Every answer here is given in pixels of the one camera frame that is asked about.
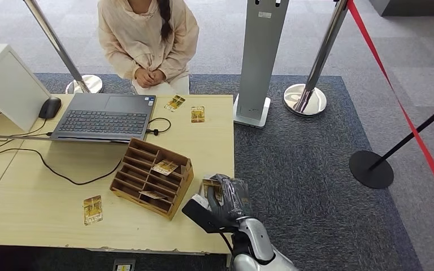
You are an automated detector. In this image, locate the dark grey counter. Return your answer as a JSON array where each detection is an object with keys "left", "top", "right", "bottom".
[{"left": 368, "top": 0, "right": 434, "bottom": 17}]

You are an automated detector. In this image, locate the wooden card holder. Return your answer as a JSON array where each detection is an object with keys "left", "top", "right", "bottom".
[{"left": 109, "top": 137, "right": 194, "bottom": 221}]

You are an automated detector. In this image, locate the thin black mouse cable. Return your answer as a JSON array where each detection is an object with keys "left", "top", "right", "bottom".
[{"left": 0, "top": 111, "right": 53, "bottom": 143}]

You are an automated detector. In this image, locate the person's right hand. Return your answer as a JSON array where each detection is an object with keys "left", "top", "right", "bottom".
[{"left": 134, "top": 67, "right": 155, "bottom": 89}]

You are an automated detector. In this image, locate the black computer mouse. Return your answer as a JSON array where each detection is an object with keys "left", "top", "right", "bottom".
[{"left": 38, "top": 97, "right": 62, "bottom": 120}]

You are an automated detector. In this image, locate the red barrier belt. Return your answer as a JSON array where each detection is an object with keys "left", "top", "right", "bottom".
[{"left": 347, "top": 0, "right": 434, "bottom": 214}]

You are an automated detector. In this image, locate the dark grey laptop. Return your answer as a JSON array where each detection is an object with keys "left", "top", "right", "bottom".
[{"left": 0, "top": 93, "right": 157, "bottom": 146}]

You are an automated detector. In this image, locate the floor power socket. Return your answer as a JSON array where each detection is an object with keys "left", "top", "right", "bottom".
[{"left": 112, "top": 259, "right": 136, "bottom": 271}]

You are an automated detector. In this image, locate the person's ID card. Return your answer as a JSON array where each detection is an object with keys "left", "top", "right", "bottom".
[{"left": 202, "top": 178, "right": 224, "bottom": 203}]

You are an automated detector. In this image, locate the long black power cable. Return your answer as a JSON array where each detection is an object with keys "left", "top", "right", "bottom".
[{"left": 0, "top": 136, "right": 124, "bottom": 186}]

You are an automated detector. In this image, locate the chrome stanchion post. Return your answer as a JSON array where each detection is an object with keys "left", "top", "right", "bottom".
[
  {"left": 22, "top": 0, "right": 105, "bottom": 95},
  {"left": 283, "top": 0, "right": 350, "bottom": 117}
]

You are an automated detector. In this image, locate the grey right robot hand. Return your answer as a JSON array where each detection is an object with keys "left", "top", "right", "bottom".
[{"left": 206, "top": 173, "right": 254, "bottom": 228}]

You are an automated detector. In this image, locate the person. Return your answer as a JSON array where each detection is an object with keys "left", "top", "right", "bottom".
[{"left": 97, "top": 0, "right": 199, "bottom": 96}]

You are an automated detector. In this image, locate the white desktop monitor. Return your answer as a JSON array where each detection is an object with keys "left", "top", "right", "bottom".
[{"left": 0, "top": 43, "right": 52, "bottom": 132}]

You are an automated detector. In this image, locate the looped black laptop cable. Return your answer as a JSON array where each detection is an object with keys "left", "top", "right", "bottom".
[{"left": 146, "top": 117, "right": 172, "bottom": 137}]

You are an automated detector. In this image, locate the dark grey rug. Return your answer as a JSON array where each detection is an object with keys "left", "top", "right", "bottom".
[{"left": 33, "top": 73, "right": 424, "bottom": 271}]

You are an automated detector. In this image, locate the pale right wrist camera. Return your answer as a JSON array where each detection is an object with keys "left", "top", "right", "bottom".
[{"left": 190, "top": 193, "right": 211, "bottom": 210}]

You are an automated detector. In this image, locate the person's left hand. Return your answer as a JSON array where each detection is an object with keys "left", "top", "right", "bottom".
[{"left": 150, "top": 69, "right": 167, "bottom": 86}]

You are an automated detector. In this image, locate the gold hotel key card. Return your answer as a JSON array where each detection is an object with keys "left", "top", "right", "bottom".
[
  {"left": 163, "top": 95, "right": 186, "bottom": 112},
  {"left": 150, "top": 160, "right": 179, "bottom": 177},
  {"left": 138, "top": 190, "right": 168, "bottom": 200},
  {"left": 83, "top": 195, "right": 104, "bottom": 226},
  {"left": 191, "top": 106, "right": 205, "bottom": 124}
]

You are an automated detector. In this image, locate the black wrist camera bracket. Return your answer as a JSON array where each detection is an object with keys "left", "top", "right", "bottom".
[{"left": 181, "top": 198, "right": 240, "bottom": 234}]

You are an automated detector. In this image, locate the silver kiosk stand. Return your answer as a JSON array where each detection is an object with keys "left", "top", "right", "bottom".
[{"left": 233, "top": 0, "right": 290, "bottom": 129}]

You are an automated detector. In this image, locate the black stanchion post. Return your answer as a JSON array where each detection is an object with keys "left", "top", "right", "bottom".
[{"left": 349, "top": 95, "right": 434, "bottom": 190}]

